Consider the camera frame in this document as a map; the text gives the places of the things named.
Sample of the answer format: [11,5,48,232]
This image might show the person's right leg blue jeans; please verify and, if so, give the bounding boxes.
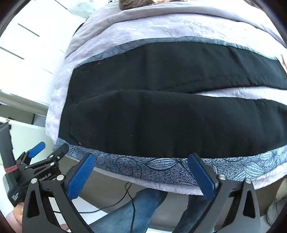
[176,194,217,233]

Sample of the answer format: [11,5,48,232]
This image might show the grey bed base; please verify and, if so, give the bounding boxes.
[65,154,281,227]

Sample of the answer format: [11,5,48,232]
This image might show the lilac embossed blanket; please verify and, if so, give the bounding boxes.
[45,10,287,196]

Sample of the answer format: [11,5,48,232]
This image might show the grey floral patterned cloth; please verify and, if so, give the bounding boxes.
[55,36,287,187]

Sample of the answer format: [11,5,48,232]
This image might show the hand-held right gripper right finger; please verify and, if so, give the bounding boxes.
[187,153,262,233]

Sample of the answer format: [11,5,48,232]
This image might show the brown fur blanket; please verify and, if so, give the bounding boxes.
[118,0,158,11]

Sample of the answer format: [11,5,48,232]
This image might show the black pants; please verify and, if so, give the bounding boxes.
[58,40,287,158]

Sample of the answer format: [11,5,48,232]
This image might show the black cable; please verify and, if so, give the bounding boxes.
[46,181,136,233]

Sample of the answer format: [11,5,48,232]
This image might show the person's left leg blue jeans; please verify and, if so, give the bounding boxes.
[90,189,168,233]

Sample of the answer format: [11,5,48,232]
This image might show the white wardrobe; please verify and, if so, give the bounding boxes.
[0,0,106,103]

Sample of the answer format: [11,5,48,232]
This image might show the person's leg blue jeans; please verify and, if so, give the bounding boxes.
[176,194,217,233]
[90,189,168,233]

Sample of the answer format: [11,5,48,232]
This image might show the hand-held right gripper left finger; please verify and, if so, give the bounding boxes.
[22,153,96,233]

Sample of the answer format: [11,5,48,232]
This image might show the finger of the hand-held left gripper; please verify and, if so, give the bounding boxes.
[22,142,46,165]
[41,143,69,167]

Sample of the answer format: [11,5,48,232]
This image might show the white shelf unit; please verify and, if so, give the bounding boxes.
[0,90,51,171]

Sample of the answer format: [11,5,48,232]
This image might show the person's left hand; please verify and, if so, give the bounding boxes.
[12,202,24,228]

